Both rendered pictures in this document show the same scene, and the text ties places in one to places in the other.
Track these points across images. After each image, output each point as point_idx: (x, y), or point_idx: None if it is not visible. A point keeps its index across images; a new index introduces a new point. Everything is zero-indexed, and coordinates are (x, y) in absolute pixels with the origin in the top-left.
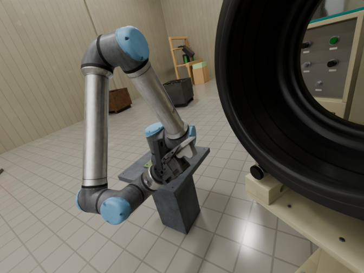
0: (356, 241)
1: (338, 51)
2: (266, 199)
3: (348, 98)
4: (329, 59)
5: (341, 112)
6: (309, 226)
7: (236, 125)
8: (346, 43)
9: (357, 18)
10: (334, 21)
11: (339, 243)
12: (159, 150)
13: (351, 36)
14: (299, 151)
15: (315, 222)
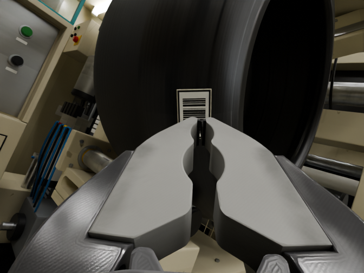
0: (213, 255)
1: (26, 49)
2: (190, 271)
3: (30, 118)
4: (11, 52)
5: (17, 137)
6: (209, 270)
7: (235, 115)
8: (39, 46)
9: (66, 29)
10: (44, 10)
11: (221, 264)
12: None
13: (46, 41)
14: None
15: (202, 263)
